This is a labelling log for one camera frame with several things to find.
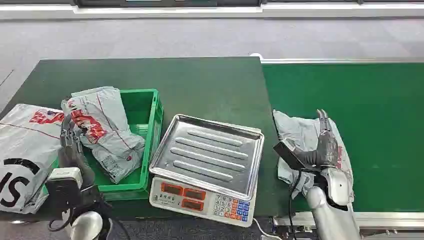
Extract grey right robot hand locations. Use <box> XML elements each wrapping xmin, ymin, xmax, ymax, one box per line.
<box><xmin>294</xmin><ymin>108</ymin><xmax>341</xmax><ymax>169</ymax></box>

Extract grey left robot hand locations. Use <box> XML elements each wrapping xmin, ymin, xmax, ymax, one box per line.
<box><xmin>57</xmin><ymin>113</ymin><xmax>101</xmax><ymax>200</ymax></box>

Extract grey parcel bag red print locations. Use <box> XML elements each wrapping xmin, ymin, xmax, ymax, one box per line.
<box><xmin>60</xmin><ymin>86</ymin><xmax>147</xmax><ymax>185</ymax></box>

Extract large grey parcel black letters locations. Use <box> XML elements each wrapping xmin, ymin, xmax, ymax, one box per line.
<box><xmin>0</xmin><ymin>103</ymin><xmax>67</xmax><ymax>215</ymax></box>

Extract green conveyor belt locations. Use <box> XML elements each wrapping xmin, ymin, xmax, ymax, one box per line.
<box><xmin>261</xmin><ymin>62</ymin><xmax>424</xmax><ymax>214</ymax></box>

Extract green plastic crate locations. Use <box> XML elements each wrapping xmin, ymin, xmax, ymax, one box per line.
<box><xmin>42</xmin><ymin>88</ymin><xmax>165</xmax><ymax>193</ymax></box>

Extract steel weighing pan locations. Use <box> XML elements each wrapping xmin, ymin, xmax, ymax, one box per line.
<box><xmin>148</xmin><ymin>113</ymin><xmax>266</xmax><ymax>202</ymax></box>

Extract white electronic scale body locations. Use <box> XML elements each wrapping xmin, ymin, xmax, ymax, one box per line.
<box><xmin>148</xmin><ymin>176</ymin><xmax>258</xmax><ymax>229</ymax></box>

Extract white window sill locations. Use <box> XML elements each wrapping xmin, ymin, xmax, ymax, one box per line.
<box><xmin>0</xmin><ymin>3</ymin><xmax>424</xmax><ymax>21</ymax></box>

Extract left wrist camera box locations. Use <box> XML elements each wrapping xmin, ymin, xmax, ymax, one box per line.
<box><xmin>45</xmin><ymin>166</ymin><xmax>84</xmax><ymax>209</ymax></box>

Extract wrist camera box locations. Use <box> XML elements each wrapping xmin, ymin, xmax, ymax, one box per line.
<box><xmin>45</xmin><ymin>166</ymin><xmax>84</xmax><ymax>209</ymax></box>
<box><xmin>272</xmin><ymin>138</ymin><xmax>311</xmax><ymax>172</ymax></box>

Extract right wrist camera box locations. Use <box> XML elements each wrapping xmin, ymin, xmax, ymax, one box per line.
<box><xmin>272</xmin><ymin>138</ymin><xmax>311</xmax><ymax>172</ymax></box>

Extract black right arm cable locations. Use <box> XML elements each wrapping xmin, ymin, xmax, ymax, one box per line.
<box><xmin>287</xmin><ymin>170</ymin><xmax>303</xmax><ymax>240</ymax></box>

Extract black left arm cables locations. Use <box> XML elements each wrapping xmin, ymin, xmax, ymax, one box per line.
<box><xmin>47</xmin><ymin>198</ymin><xmax>132</xmax><ymax>240</ymax></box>

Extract aluminium conveyor frame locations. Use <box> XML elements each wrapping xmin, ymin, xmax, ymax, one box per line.
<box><xmin>250</xmin><ymin>52</ymin><xmax>424</xmax><ymax>237</ymax></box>

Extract white scale cable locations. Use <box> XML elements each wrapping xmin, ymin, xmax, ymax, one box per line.
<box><xmin>252</xmin><ymin>217</ymin><xmax>283</xmax><ymax>240</ymax></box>

